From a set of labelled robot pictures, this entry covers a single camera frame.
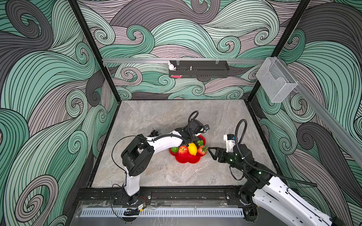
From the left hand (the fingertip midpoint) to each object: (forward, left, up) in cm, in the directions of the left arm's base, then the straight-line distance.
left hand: (192, 126), depth 89 cm
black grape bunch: (-1, +25, -8) cm, 27 cm away
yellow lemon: (-13, 0, -6) cm, 14 cm away
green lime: (-14, +11, -4) cm, 18 cm away
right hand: (-18, -9, +4) cm, 21 cm away
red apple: (-13, +6, -6) cm, 16 cm away
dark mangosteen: (-9, -5, -5) cm, 11 cm away
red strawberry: (-14, -6, -4) cm, 16 cm away
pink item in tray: (+26, +13, +21) cm, 35 cm away
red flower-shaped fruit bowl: (-3, -7, -8) cm, 11 cm away
